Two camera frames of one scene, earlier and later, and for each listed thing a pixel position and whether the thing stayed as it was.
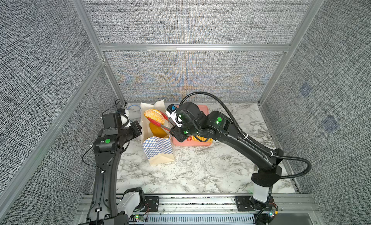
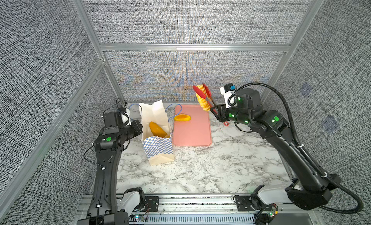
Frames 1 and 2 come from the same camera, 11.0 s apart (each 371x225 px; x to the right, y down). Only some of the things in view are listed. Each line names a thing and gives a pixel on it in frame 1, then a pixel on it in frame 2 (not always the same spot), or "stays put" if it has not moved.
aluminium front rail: x=210 y=209 stays put
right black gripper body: x=185 y=131 to x=233 y=113
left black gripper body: x=131 y=132 stays put
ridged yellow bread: x=208 y=140 to x=202 y=101
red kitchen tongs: x=159 y=124 to x=206 y=93
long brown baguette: x=157 y=131 stays put
